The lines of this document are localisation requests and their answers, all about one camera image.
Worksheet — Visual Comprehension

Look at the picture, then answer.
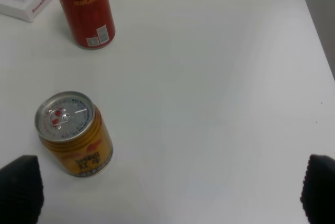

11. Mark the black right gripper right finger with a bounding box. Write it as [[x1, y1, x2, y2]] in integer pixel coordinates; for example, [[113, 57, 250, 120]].
[[300, 154, 334, 223]]

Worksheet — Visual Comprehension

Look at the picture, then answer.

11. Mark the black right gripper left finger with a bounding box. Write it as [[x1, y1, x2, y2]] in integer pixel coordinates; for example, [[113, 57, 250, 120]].
[[1, 155, 43, 223]]

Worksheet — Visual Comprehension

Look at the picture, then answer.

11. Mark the red soda can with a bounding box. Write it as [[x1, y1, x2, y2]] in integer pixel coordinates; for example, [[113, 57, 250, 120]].
[[59, 0, 116, 49]]

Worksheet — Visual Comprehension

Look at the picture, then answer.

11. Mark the yellow energy drink can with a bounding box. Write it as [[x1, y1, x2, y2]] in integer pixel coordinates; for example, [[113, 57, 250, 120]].
[[35, 91, 114, 177]]

